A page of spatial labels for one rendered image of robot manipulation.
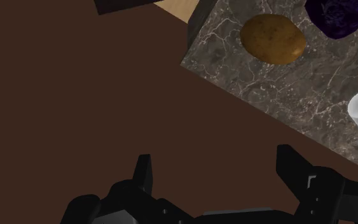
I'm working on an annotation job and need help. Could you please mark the brown potato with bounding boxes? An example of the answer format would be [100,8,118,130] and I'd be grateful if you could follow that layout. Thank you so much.
[239,13,307,66]

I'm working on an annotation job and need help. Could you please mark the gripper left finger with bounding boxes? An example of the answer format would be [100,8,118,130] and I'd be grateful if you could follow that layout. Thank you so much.
[60,153,195,224]

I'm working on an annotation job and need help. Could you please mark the dark purple leafy cabbage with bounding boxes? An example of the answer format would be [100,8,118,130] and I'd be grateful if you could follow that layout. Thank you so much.
[304,0,358,40]

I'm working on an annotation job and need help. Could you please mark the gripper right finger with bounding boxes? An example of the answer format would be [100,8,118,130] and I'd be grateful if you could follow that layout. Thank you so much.
[275,144,358,224]

